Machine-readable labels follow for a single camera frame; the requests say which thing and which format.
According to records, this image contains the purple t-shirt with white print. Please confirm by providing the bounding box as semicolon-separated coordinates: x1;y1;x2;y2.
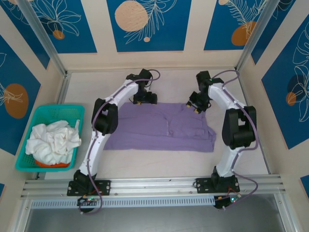
103;101;217;153

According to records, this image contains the teal plastic basket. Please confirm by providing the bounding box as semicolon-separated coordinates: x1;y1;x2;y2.
15;104;85;173

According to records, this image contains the orange t-shirt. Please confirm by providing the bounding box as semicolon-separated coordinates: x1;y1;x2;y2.
33;158;72;168

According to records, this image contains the steel sheet shelf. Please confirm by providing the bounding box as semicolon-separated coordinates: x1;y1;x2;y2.
24;193;290;232

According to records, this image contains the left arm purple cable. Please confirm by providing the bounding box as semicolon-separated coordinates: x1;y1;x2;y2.
79;69;162;215

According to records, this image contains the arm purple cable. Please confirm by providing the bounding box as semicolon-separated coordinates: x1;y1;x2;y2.
79;69;162;215
212;69;260;210

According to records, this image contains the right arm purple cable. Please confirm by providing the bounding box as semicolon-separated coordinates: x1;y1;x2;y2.
212;69;260;210

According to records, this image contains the blue floral wall panel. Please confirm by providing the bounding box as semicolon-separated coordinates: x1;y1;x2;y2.
0;35;42;155
106;0;192;53
262;24;309;150
23;0;98;54
251;0;309;65
204;0;268;51
0;0;51;70

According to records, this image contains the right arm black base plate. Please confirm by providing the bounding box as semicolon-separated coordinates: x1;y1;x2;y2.
196;177;241;194

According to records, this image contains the aluminium frame post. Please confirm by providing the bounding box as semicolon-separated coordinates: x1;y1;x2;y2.
236;0;296;73
18;0;68;76

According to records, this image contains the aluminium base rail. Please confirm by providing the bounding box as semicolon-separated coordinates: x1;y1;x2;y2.
20;175;287;199

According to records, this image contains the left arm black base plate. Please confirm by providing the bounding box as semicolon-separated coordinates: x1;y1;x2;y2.
67;180;112;196

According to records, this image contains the grey slotted cable duct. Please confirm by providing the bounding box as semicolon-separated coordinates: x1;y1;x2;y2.
30;195;215;210

